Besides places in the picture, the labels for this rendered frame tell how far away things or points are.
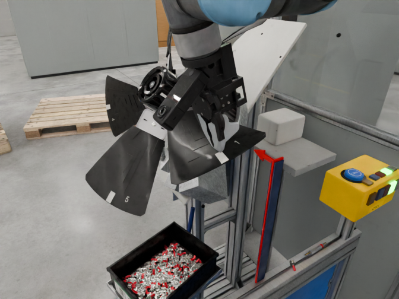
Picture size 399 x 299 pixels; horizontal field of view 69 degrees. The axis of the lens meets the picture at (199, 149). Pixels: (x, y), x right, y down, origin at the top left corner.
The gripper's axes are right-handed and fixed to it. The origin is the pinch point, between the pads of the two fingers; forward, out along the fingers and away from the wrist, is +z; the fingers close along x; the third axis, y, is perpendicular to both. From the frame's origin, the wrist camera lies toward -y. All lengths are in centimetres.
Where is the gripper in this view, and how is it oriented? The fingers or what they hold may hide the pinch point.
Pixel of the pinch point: (215, 148)
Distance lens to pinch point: 59.6
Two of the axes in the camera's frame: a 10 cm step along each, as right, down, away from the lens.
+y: 8.2, -5.0, 2.9
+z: 2.5, 7.6, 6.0
